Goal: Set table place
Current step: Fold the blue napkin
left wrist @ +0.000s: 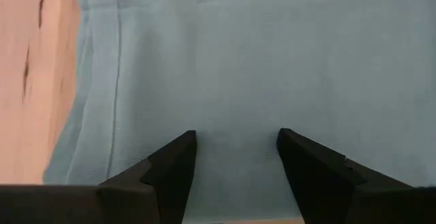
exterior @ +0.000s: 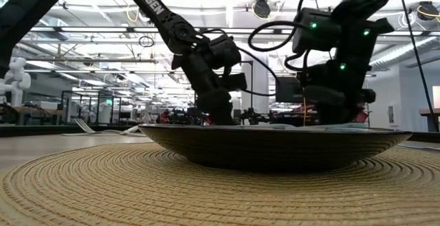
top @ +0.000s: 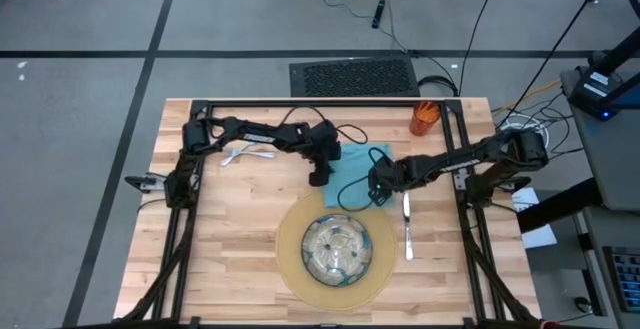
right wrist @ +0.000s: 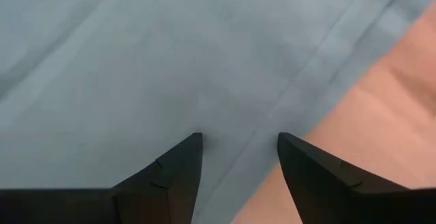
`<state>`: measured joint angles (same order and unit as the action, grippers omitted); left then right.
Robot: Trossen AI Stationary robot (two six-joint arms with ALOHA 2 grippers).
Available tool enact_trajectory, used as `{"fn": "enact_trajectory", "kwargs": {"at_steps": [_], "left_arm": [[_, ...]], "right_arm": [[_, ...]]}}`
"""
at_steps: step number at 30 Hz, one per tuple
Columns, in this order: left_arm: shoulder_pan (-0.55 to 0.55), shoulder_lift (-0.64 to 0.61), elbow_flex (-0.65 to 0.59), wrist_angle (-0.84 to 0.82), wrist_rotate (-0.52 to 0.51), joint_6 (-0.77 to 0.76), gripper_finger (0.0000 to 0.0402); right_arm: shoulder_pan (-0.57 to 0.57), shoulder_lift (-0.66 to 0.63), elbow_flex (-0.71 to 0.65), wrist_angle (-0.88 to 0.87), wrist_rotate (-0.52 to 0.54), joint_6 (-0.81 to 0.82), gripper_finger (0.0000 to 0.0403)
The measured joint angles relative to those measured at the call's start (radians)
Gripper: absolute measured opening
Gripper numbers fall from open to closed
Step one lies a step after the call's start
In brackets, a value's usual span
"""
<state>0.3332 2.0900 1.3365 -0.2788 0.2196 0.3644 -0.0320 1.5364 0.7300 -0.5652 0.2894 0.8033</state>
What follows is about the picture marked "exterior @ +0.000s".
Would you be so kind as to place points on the round woven tan placemat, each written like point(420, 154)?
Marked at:
point(137, 191)

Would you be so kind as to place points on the silver metal fork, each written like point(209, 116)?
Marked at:
point(82, 125)

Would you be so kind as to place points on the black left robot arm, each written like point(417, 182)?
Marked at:
point(148, 2)

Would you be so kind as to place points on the patterned ceramic bowl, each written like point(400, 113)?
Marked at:
point(275, 150)

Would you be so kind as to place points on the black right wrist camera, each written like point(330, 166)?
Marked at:
point(288, 89)

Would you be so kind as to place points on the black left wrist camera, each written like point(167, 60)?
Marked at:
point(235, 81)

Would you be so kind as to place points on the small wooden table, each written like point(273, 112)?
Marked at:
point(429, 112)

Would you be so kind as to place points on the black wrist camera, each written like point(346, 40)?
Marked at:
point(235, 81)
point(288, 89)

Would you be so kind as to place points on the white humanoid robot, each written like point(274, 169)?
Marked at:
point(17, 78)

